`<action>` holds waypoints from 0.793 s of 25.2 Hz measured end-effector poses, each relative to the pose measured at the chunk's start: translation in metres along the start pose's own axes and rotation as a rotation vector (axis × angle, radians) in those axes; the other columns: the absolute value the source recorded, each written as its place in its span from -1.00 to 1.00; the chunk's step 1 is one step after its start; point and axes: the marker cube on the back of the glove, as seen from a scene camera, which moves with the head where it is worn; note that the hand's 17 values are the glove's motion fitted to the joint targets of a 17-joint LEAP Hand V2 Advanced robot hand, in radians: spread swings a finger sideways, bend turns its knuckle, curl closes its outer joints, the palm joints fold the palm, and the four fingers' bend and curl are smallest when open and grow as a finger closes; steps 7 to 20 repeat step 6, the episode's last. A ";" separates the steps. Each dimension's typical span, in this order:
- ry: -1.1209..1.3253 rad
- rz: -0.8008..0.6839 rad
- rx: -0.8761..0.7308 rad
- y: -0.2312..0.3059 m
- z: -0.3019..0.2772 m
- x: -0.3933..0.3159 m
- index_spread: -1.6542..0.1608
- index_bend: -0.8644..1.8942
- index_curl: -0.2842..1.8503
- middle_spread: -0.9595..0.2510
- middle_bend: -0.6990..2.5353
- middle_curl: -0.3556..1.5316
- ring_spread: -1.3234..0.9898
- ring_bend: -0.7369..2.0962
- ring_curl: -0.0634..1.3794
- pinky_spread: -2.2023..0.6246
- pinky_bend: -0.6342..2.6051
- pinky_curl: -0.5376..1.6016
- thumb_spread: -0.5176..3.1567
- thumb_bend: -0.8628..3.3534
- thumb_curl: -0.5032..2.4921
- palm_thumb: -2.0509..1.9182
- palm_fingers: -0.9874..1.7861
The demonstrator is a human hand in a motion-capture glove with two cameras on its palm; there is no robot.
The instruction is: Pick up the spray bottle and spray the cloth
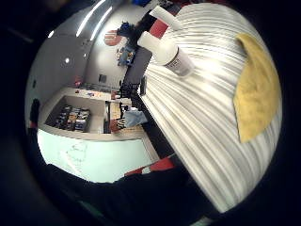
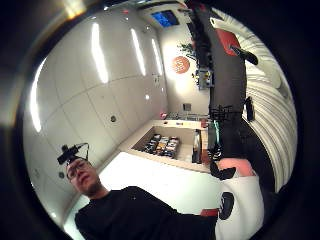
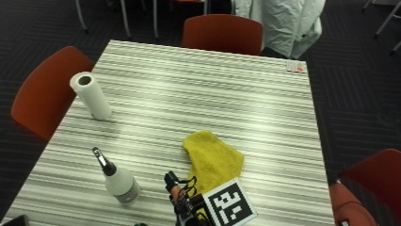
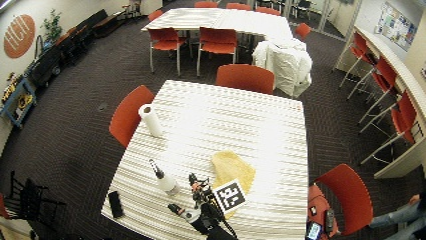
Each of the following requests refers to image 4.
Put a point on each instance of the white cube with black markers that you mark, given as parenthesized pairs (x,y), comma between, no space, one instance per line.
(229,196)

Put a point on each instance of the white spray bottle black nozzle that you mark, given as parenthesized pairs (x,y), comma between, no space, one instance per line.
(166,182)

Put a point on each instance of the yellow cloth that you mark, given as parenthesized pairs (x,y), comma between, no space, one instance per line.
(233,168)

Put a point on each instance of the black flat phone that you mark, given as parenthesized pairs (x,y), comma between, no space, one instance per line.
(116,204)

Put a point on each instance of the white paper towel roll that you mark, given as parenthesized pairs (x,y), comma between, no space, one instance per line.
(150,120)

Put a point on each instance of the red bag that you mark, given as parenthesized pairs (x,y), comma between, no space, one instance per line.
(317,206)

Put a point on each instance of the red chair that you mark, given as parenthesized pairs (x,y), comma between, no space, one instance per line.
(350,195)
(206,4)
(165,38)
(268,11)
(245,79)
(128,113)
(238,6)
(302,30)
(154,15)
(217,40)

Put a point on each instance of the phone with lit screen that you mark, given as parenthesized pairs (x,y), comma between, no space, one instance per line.
(314,230)

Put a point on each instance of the black handheld remote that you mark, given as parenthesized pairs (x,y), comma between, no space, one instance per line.
(329,220)

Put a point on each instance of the black metal chair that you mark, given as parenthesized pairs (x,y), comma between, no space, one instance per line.
(28,200)

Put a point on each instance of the white draped cover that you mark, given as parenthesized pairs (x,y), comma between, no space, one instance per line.
(286,63)

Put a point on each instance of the blue and yellow cart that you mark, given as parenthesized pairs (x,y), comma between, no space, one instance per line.
(17,101)

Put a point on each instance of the black wheeled cart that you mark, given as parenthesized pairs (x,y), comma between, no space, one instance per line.
(44,68)

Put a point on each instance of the white long table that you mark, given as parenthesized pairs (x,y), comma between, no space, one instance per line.
(221,21)

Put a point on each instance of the red bar stool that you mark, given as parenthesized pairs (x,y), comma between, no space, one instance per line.
(385,75)
(405,116)
(359,45)

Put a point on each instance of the white long counter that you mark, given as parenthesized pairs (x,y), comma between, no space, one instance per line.
(401,71)

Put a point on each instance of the green potted plant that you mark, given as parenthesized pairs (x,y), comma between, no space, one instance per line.
(52,26)

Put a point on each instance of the orange round wall sign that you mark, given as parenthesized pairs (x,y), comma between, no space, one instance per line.
(19,36)

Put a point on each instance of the wall notice board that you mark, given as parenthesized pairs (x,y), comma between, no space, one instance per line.
(395,25)

